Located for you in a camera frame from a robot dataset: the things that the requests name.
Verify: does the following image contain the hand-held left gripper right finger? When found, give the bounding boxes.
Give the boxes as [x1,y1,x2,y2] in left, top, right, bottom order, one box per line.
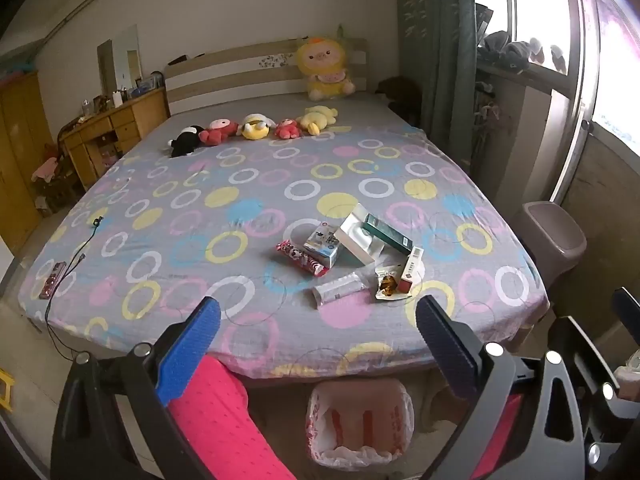
[415,295,593,480]

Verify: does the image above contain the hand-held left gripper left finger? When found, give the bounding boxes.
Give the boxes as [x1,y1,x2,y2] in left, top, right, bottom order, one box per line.
[50,296,223,480]

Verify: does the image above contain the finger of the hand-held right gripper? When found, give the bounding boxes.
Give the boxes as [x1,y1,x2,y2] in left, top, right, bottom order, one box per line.
[612,287,640,347]
[547,315,640,480]

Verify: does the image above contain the white grey snack packet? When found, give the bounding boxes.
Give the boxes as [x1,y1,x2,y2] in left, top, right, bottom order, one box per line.
[312,270,369,309]

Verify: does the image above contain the beige slipper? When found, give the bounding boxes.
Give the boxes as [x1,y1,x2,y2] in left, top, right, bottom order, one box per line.
[419,374,468,433]

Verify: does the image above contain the person's left leg pink pants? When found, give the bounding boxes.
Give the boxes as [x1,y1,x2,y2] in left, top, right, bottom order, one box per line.
[166,355,297,480]

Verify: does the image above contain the person's leg pink pants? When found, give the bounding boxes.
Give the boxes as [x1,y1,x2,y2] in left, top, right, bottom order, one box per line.
[470,394,526,480]
[166,355,297,480]

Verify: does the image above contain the red and white box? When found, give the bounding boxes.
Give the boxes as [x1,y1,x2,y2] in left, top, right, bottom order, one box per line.
[396,247,425,294]

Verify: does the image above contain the person's right leg pink pants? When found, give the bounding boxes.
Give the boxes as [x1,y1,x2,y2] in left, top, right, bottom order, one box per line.
[470,394,526,480]

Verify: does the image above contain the purple waste bin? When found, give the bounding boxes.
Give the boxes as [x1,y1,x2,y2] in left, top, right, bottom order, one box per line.
[511,201,587,291]

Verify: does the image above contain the dark green box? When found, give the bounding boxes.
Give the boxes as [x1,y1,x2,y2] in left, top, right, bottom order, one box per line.
[362,213,414,252]

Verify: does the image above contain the bed with circle-print sheet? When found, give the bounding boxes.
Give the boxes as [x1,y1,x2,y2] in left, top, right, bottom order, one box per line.
[17,37,551,381]

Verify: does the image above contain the red and white snack wrapper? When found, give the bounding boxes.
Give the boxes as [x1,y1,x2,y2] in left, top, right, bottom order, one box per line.
[276,240,331,279]

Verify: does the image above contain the power strip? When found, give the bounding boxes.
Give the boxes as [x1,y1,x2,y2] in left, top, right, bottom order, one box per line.
[39,261,67,301]

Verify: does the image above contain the small blue and white carton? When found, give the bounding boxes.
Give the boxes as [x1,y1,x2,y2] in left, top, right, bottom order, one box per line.
[302,222,344,269]

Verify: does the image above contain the yellow stool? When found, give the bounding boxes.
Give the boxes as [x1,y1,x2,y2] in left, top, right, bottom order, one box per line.
[0,367,14,414]

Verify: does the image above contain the black and white plush toy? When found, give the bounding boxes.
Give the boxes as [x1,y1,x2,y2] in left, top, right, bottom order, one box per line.
[164,126,207,159]

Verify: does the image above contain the chair with clothes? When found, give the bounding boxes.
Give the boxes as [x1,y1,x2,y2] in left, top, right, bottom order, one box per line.
[30,142,81,206]

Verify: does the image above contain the yellow and white plush toy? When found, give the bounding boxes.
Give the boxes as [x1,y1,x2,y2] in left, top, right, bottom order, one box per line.
[239,113,277,141]

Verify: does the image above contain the wooden desk with drawers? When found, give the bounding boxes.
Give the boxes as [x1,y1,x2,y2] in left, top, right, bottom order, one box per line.
[59,87,171,192]

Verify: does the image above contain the small red plush toy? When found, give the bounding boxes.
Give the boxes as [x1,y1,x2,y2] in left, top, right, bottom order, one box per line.
[274,118,301,141]

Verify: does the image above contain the wooden wardrobe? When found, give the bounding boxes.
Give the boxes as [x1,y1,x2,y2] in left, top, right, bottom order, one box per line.
[0,71,56,256]

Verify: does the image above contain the dark brown plush toy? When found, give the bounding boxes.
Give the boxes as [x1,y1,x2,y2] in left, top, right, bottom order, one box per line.
[376,76,422,113]

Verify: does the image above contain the yellow duck plush toy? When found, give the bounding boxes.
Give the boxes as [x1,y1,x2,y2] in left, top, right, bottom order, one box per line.
[296,105,339,136]

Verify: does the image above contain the window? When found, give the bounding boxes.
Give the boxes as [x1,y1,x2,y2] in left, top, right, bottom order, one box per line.
[472,0,640,161]

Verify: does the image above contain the grey plush slippers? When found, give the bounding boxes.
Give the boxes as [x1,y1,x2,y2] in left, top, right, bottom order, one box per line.
[477,30,569,74]

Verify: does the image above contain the green curtain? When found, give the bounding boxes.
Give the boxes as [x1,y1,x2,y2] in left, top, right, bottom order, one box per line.
[397,0,479,171]

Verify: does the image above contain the large yellow plush doll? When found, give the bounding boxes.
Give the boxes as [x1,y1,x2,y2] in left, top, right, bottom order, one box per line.
[296,34,357,101]

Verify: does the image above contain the black cable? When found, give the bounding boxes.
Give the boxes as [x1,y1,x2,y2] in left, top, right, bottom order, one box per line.
[44,216,105,361]

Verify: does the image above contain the wall mirror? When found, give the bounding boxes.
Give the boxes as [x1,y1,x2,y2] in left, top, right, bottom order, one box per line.
[97,24,142,97]

